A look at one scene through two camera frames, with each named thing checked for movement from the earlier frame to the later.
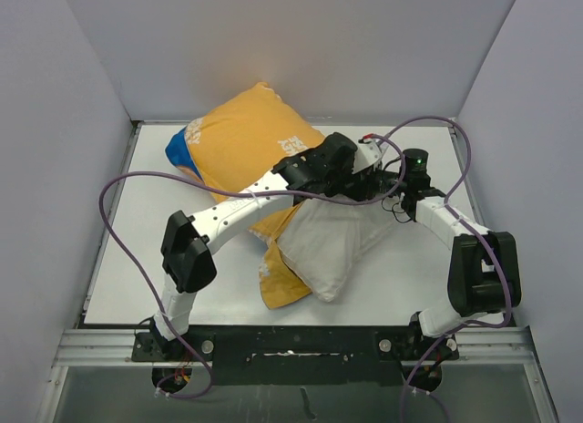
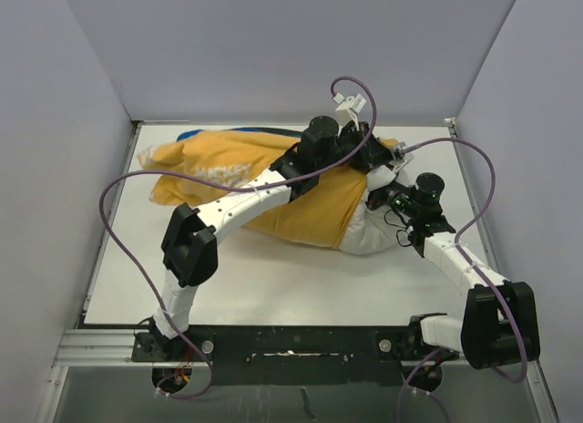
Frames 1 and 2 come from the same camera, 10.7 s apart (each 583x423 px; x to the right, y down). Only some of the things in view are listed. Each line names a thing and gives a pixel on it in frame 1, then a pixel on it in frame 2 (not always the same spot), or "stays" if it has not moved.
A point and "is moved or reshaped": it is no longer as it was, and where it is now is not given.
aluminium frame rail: [498, 346] stays
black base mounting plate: [299, 355] stays
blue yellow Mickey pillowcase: [238, 140] -> [199, 166]
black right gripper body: [375, 181] -> [393, 195]
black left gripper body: [339, 179] -> [352, 138]
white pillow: [322, 238] is moved or reshaped
